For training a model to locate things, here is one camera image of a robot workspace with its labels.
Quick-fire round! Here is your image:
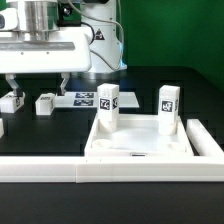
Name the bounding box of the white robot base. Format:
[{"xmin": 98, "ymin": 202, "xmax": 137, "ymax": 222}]
[{"xmin": 80, "ymin": 0, "xmax": 127, "ymax": 79}]

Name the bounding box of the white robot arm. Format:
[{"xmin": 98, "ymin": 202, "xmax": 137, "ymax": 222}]
[{"xmin": 0, "ymin": 0, "xmax": 93, "ymax": 97}]

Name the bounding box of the white U-shaped obstacle fence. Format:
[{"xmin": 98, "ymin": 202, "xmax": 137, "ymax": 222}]
[{"xmin": 0, "ymin": 119, "xmax": 224, "ymax": 183}]

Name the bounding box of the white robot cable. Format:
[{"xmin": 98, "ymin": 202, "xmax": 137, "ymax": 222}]
[{"xmin": 63, "ymin": 0, "xmax": 126, "ymax": 72}]

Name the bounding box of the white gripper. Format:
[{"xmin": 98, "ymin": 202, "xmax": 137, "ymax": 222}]
[{"xmin": 0, "ymin": 26, "xmax": 92, "ymax": 97}]

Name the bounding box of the white square tabletop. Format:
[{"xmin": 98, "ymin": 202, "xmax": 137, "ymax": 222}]
[{"xmin": 84, "ymin": 114, "xmax": 194, "ymax": 157}]

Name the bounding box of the black camera cable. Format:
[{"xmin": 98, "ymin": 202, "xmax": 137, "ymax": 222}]
[{"xmin": 79, "ymin": 21, "xmax": 96, "ymax": 46}]

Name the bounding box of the white marker sheet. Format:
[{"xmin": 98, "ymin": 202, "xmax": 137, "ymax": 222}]
[{"xmin": 53, "ymin": 91, "xmax": 140, "ymax": 109}]

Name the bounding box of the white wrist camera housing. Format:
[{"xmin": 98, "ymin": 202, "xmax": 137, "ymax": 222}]
[{"xmin": 0, "ymin": 8, "xmax": 18, "ymax": 31}]

